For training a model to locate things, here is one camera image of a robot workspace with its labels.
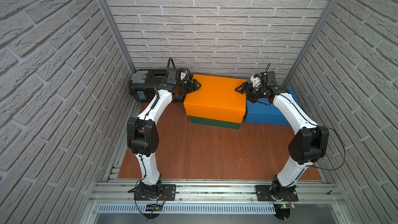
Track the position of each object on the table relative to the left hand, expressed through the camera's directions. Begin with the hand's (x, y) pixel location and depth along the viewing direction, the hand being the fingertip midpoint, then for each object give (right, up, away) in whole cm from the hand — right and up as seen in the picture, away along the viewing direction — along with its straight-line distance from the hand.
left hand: (200, 84), depth 88 cm
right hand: (+23, -4, -2) cm, 24 cm away
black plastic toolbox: (-37, +2, +10) cm, 38 cm away
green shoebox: (+9, -23, +4) cm, 25 cm away
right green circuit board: (+40, -59, -17) cm, 73 cm away
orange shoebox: (+9, -9, -5) cm, 14 cm away
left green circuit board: (-24, -61, -15) cm, 67 cm away
